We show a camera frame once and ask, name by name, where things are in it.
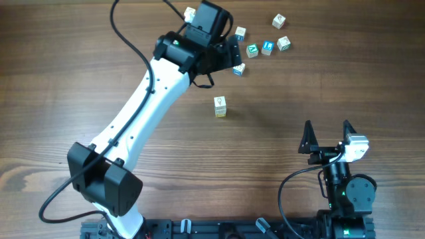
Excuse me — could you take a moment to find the red top left wooden block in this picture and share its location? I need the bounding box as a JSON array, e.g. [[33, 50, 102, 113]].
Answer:
[[184, 7, 196, 15]]

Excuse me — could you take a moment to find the green V wooden block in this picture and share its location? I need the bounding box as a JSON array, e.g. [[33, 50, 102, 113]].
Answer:
[[246, 43, 259, 58]]

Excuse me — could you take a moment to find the green Z wooden block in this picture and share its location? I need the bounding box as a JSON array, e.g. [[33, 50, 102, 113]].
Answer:
[[277, 36, 291, 51]]

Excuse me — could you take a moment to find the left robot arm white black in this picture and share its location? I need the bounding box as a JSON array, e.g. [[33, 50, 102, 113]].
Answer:
[[67, 1, 242, 238]]

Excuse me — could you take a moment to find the red 6 wooden block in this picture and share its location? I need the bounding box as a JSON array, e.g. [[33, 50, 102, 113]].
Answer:
[[272, 14, 286, 29]]

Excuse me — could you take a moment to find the blue H wooden block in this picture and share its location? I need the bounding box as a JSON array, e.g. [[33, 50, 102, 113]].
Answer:
[[235, 27, 246, 41]]

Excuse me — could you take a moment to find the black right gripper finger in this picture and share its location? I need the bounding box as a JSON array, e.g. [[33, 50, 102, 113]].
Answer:
[[298, 120, 319, 153], [343, 119, 356, 141]]

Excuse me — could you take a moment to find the yellow edged wooden block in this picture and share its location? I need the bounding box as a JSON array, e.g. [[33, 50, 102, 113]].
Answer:
[[215, 110, 226, 118]]

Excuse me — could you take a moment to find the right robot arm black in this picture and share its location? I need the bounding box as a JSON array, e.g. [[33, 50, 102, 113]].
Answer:
[[298, 120, 377, 239]]

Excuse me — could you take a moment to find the red O wooden block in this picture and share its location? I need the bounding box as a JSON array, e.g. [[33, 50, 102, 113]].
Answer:
[[214, 96, 226, 111]]

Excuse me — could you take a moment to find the blue L wooden block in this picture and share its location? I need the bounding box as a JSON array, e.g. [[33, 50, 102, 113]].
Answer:
[[261, 40, 274, 56]]

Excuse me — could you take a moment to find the blue X B wooden block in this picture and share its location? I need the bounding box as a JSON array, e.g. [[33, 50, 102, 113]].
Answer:
[[232, 63, 246, 76]]

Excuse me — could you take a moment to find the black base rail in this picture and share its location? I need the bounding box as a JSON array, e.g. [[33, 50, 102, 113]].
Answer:
[[79, 217, 376, 239]]

